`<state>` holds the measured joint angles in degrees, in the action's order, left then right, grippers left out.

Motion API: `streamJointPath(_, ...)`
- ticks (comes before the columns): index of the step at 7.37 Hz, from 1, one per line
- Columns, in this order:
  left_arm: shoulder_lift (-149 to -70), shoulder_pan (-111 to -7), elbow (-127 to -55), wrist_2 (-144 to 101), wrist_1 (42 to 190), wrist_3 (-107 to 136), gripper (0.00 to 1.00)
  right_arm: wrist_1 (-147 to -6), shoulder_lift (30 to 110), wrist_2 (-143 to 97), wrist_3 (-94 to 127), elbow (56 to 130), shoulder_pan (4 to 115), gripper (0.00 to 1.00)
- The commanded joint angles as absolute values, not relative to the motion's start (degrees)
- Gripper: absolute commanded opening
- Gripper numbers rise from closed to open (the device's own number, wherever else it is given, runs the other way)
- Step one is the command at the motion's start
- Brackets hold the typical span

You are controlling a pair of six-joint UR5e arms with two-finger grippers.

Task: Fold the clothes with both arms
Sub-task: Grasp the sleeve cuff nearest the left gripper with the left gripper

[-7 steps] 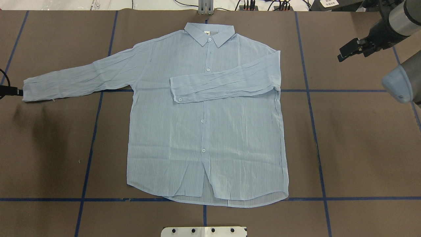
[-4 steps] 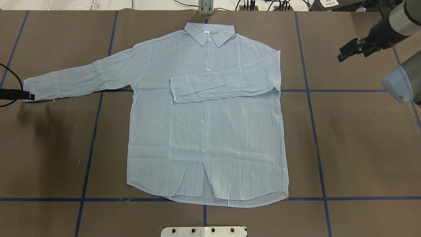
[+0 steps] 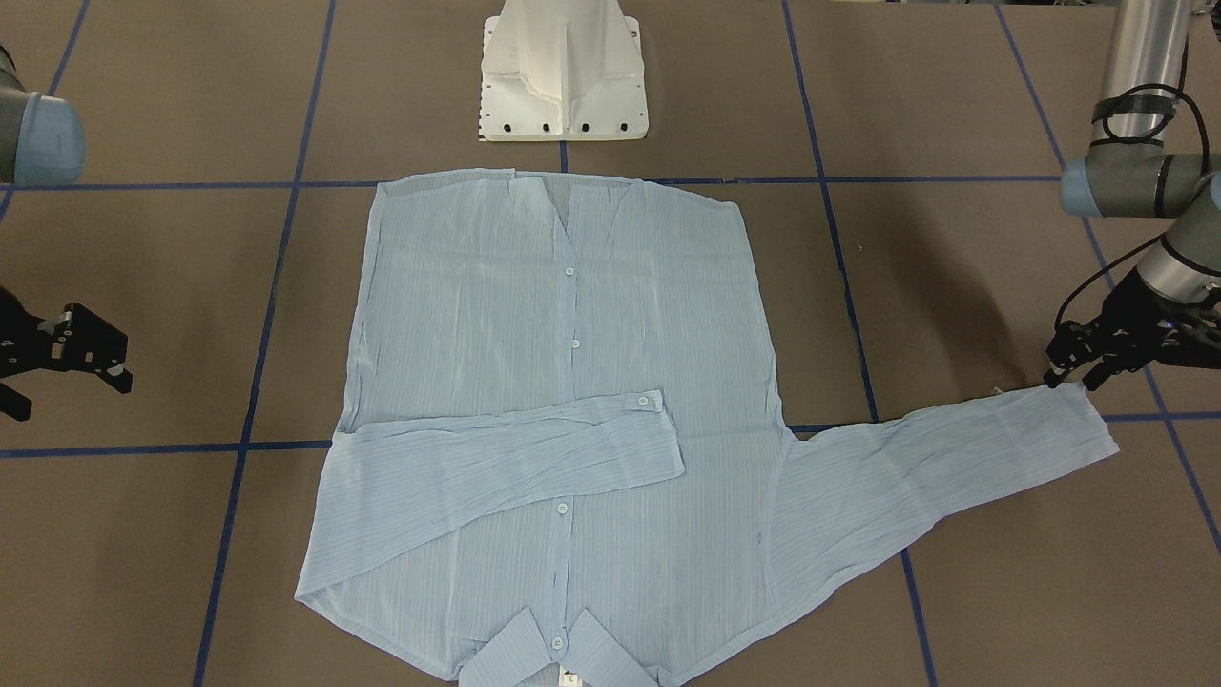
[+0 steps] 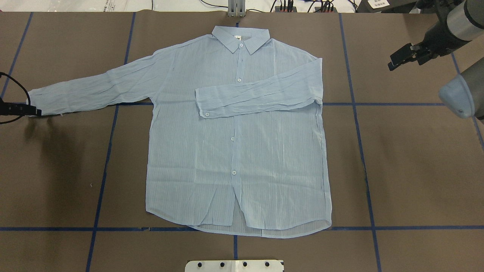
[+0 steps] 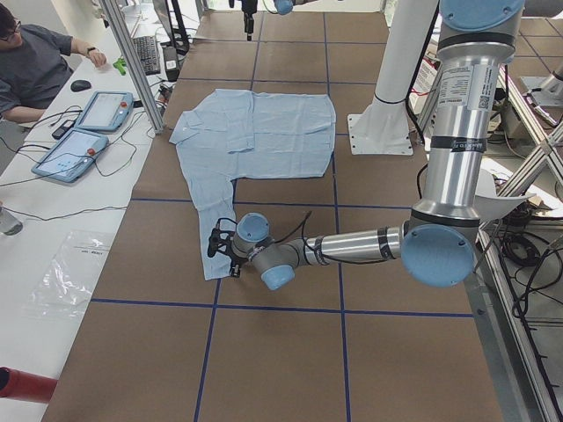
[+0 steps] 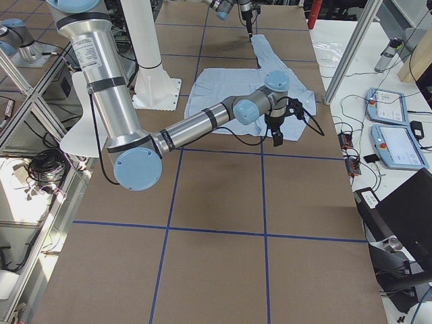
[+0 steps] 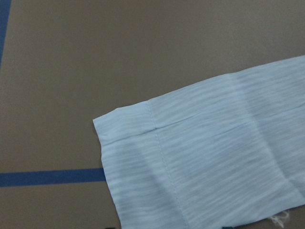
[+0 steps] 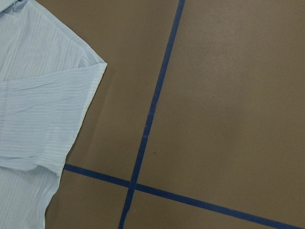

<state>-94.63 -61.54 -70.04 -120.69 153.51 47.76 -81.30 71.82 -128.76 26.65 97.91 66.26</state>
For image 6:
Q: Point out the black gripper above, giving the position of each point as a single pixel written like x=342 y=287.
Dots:
x=245 y=13
x=275 y=123

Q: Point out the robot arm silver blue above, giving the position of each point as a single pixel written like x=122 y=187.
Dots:
x=223 y=8
x=135 y=153

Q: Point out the orange black electronics box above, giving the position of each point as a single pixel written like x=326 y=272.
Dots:
x=345 y=140

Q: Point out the red cylinder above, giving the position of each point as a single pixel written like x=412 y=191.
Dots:
x=314 y=13

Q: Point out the clear plastic bag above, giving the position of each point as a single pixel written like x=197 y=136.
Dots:
x=328 y=53

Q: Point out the upper blue teach pendant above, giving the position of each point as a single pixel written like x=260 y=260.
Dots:
x=387 y=107

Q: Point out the blue teach pendant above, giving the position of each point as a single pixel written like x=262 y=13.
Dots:
x=397 y=147
x=387 y=107

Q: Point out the lower blue teach pendant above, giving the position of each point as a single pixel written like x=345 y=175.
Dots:
x=397 y=147

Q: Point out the black power adapter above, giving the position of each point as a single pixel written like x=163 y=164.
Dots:
x=417 y=129

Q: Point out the clear water bottle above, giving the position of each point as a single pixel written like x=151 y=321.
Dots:
x=388 y=54

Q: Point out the black monitor on stand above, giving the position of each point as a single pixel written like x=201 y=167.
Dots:
x=400 y=225

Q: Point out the white chair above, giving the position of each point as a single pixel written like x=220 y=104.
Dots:
x=80 y=140

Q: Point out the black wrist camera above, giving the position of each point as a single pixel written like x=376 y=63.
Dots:
x=257 y=9
x=295 y=108

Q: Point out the white pillar with base plate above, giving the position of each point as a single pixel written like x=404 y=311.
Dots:
x=153 y=89

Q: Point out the aluminium frame post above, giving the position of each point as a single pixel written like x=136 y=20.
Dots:
x=360 y=30

